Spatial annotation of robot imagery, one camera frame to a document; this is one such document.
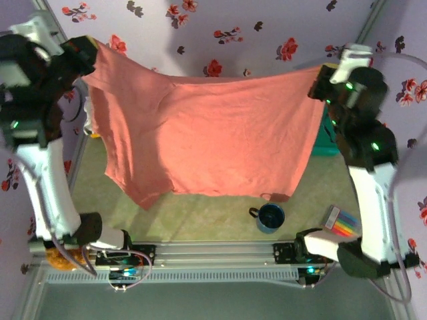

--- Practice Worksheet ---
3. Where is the teal plastic basket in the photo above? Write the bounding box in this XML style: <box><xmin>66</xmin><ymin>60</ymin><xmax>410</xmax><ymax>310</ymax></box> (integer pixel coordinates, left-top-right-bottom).
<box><xmin>312</xmin><ymin>106</ymin><xmax>341</xmax><ymax>157</ymax></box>

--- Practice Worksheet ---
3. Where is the pink t-shirt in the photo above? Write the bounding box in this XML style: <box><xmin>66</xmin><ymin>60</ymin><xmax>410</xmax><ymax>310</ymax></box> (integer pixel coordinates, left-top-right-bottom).
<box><xmin>81</xmin><ymin>42</ymin><xmax>326</xmax><ymax>211</ymax></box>

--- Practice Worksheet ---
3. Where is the coloured marker pack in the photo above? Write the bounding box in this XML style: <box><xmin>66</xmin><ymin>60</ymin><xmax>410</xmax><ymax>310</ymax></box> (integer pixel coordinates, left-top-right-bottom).
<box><xmin>320</xmin><ymin>205</ymin><xmax>361</xmax><ymax>238</ymax></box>

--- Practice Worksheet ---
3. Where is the blue mug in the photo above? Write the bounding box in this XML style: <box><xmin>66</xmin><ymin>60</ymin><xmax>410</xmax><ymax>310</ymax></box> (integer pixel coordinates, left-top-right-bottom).
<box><xmin>248</xmin><ymin>203</ymin><xmax>286</xmax><ymax>234</ymax></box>

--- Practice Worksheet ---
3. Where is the brown teddy bear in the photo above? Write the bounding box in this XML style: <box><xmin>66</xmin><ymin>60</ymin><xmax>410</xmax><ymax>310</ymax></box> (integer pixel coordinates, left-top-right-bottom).
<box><xmin>45</xmin><ymin>245</ymin><xmax>89</xmax><ymax>271</ymax></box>

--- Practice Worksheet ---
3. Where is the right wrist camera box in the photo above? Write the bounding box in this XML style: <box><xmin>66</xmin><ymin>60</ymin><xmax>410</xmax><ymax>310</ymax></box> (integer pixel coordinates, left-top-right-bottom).
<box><xmin>329</xmin><ymin>43</ymin><xmax>374</xmax><ymax>84</ymax></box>

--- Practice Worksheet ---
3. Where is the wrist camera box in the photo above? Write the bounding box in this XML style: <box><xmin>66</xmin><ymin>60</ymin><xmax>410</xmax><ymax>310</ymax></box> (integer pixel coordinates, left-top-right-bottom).
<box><xmin>329</xmin><ymin>43</ymin><xmax>374</xmax><ymax>84</ymax></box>
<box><xmin>9</xmin><ymin>11</ymin><xmax>64</xmax><ymax>56</ymax></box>

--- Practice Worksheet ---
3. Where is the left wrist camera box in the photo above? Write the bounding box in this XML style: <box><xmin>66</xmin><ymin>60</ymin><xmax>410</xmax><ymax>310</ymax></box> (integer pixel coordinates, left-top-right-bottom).
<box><xmin>9</xmin><ymin>11</ymin><xmax>64</xmax><ymax>56</ymax></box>

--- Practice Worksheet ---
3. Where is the aluminium corner post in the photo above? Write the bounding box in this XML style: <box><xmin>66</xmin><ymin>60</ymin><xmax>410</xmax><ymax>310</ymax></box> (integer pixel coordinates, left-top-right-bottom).
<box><xmin>33</xmin><ymin>0</ymin><xmax>67</xmax><ymax>37</ymax></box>
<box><xmin>355</xmin><ymin>0</ymin><xmax>391</xmax><ymax>44</ymax></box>

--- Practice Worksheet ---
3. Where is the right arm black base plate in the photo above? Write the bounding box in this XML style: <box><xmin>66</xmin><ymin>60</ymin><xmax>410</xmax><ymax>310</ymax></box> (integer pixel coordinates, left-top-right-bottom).
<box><xmin>272</xmin><ymin>242</ymin><xmax>334</xmax><ymax>264</ymax></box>

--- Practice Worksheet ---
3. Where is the aluminium mounting rail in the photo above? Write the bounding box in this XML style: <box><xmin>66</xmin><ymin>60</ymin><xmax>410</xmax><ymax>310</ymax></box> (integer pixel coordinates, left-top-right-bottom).
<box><xmin>28</xmin><ymin>239</ymin><xmax>398</xmax><ymax>267</ymax></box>

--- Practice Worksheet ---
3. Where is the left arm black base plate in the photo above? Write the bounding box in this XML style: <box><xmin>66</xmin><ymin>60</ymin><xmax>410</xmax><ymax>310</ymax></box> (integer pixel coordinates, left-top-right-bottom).
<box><xmin>95</xmin><ymin>245</ymin><xmax>157</xmax><ymax>267</ymax></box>

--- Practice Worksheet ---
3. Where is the slotted grey cable duct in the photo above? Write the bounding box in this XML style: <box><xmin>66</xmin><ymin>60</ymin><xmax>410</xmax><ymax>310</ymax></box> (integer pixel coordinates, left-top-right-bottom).
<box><xmin>45</xmin><ymin>268</ymin><xmax>300</xmax><ymax>284</ymax></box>

